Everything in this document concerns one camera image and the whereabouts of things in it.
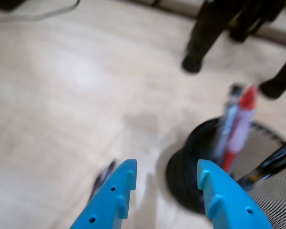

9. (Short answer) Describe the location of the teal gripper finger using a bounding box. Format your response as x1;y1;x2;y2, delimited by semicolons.
70;159;137;229
197;159;273;229

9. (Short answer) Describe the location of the red and white pen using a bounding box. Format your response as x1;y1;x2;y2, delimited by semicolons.
223;84;259;172

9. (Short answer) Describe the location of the black pen with clear cap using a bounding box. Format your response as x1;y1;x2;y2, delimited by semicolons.
90;159;119;198

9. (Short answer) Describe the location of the black mesh pen holder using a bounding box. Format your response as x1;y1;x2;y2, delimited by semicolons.
165;118;286;229

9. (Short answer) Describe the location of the glossy black pen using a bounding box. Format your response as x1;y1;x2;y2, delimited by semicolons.
235;137;286;191

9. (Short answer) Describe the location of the clear pen with black end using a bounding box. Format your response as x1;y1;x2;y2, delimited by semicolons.
213;83;245;165

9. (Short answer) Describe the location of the thick black tripod leg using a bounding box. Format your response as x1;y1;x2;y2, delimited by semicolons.
182;0;232;73

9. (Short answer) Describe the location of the short black tripod leg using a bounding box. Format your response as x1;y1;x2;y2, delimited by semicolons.
228;0;286;42

